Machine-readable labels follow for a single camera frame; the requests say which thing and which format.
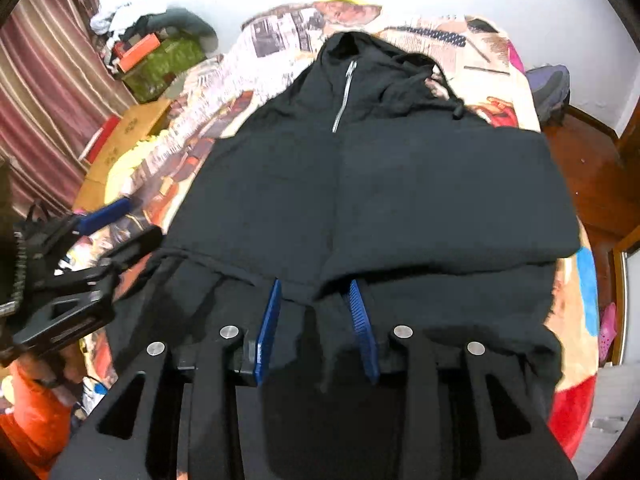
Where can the cardboard box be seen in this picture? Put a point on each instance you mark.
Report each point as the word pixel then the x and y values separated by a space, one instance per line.
pixel 127 122

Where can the green bag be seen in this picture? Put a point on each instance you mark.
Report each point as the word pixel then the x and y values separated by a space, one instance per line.
pixel 160 62

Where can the pile of clothes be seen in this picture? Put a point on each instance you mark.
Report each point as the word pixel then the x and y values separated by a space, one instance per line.
pixel 150 20

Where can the orange plastic bag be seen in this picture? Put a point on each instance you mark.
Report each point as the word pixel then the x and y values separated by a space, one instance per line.
pixel 35 415

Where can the black zip hoodie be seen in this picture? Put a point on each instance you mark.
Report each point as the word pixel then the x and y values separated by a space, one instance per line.
pixel 380 190

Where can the printed blanket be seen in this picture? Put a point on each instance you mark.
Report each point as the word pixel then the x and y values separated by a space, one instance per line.
pixel 280 35

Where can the pink shoe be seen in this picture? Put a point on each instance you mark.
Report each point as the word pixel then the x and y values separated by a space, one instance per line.
pixel 607 332

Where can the dark backpack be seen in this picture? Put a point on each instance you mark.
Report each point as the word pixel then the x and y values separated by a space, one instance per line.
pixel 550 85

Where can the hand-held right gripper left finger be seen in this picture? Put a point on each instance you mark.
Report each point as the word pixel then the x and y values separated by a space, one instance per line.
pixel 267 330

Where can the red flat box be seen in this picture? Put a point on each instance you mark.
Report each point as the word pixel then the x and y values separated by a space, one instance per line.
pixel 100 137

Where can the striped curtain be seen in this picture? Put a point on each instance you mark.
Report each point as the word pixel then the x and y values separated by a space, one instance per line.
pixel 45 90

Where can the orange box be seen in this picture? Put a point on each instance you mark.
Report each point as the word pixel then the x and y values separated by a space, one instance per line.
pixel 137 52

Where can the yellow cloth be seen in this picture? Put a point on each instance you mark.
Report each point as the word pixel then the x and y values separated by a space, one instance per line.
pixel 122 165

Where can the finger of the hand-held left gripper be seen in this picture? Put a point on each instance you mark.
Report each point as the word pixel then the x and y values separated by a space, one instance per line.
pixel 135 247
pixel 105 217

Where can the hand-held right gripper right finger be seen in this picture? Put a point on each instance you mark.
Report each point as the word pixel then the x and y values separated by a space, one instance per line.
pixel 362 330

